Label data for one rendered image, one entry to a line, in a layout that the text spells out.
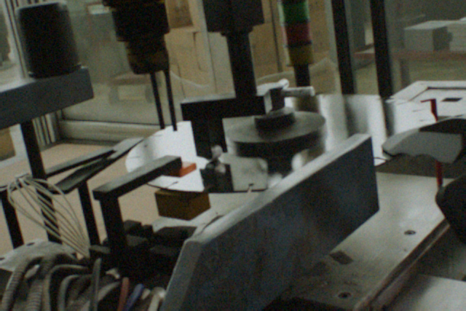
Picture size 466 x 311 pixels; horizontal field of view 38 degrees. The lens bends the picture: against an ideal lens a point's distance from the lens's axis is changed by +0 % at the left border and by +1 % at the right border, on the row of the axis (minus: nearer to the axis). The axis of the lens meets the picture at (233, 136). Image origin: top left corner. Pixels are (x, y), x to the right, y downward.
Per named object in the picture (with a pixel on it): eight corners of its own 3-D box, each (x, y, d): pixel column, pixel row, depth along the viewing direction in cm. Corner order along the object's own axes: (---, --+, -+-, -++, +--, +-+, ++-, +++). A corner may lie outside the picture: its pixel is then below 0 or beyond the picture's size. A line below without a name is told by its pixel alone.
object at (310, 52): (295, 60, 104) (293, 41, 104) (321, 60, 102) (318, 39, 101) (279, 67, 101) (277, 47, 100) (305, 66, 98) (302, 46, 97)
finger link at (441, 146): (412, 134, 66) (503, 149, 59) (373, 153, 62) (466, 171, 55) (411, 103, 65) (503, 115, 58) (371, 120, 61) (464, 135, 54)
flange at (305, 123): (226, 128, 79) (223, 107, 78) (321, 113, 78) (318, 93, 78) (225, 156, 68) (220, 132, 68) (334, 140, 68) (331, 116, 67)
